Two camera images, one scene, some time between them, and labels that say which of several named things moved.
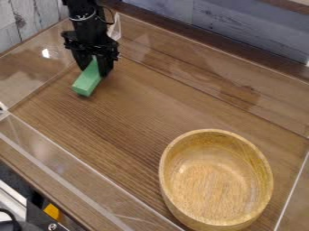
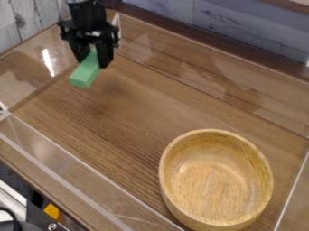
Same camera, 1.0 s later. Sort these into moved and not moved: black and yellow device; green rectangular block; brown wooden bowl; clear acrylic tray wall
Moved: green rectangular block
Not moved: clear acrylic tray wall; black and yellow device; brown wooden bowl
